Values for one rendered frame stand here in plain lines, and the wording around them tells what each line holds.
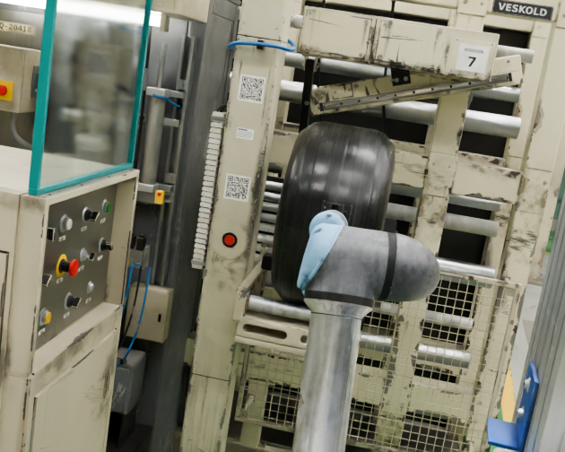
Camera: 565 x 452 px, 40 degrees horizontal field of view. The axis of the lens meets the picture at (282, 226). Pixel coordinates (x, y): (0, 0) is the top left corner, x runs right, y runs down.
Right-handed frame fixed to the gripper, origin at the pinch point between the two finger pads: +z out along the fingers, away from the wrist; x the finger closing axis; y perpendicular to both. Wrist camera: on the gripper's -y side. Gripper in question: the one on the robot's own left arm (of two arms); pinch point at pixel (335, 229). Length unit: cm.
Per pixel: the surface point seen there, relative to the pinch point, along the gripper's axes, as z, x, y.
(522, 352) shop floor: 329, -119, -83
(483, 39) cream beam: 47, -32, 62
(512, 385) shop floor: 263, -104, -91
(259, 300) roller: 23.6, 19.3, -26.3
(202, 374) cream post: 34, 34, -54
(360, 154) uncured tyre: 16.2, -2.4, 20.2
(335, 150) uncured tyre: 16.3, 4.6, 20.2
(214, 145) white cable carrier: 27, 41, 16
